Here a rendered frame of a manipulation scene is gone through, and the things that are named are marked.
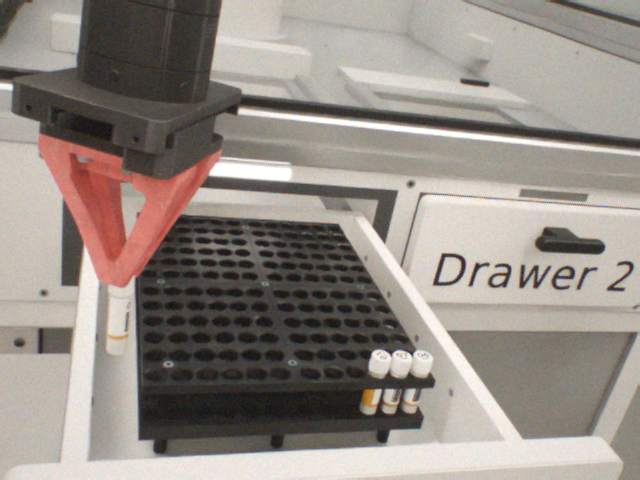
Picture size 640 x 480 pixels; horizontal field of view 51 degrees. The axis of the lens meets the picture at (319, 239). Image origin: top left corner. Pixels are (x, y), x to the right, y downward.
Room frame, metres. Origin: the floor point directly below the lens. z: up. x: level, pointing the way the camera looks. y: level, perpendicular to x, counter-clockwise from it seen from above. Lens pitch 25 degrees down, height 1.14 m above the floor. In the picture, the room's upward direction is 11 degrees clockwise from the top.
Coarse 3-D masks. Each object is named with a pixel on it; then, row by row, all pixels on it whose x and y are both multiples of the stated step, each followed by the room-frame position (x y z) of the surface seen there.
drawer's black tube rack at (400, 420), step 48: (192, 240) 0.47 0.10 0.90; (240, 240) 0.49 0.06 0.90; (288, 240) 0.50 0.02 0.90; (336, 240) 0.52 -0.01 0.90; (144, 288) 0.39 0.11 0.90; (192, 288) 0.40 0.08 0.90; (240, 288) 0.41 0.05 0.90; (288, 288) 0.42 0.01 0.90; (336, 288) 0.44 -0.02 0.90; (144, 336) 0.33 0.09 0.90; (192, 336) 0.34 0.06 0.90; (240, 336) 0.36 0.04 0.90; (288, 336) 0.36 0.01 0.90; (336, 336) 0.38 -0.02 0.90; (384, 336) 0.39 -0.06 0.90; (144, 432) 0.29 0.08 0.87; (192, 432) 0.30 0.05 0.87; (240, 432) 0.31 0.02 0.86; (288, 432) 0.32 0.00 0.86; (384, 432) 0.35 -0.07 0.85
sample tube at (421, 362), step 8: (416, 352) 0.35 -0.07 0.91; (424, 352) 0.36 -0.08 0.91; (416, 360) 0.35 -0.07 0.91; (424, 360) 0.35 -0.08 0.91; (432, 360) 0.35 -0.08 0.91; (416, 368) 0.35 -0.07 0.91; (424, 368) 0.35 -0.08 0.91; (416, 376) 0.35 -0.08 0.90; (424, 376) 0.35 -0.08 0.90; (408, 392) 0.35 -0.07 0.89; (416, 392) 0.35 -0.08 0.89; (408, 400) 0.35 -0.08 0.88; (416, 400) 0.35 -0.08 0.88; (408, 408) 0.35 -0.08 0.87
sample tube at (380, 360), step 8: (376, 352) 0.35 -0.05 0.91; (384, 352) 0.35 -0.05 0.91; (376, 360) 0.34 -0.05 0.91; (384, 360) 0.34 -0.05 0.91; (376, 368) 0.34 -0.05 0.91; (384, 368) 0.34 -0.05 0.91; (376, 376) 0.34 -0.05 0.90; (384, 376) 0.34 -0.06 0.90; (368, 392) 0.34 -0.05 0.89; (376, 392) 0.34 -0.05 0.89; (368, 400) 0.34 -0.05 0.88; (376, 400) 0.34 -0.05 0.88; (360, 408) 0.34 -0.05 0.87; (368, 408) 0.34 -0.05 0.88
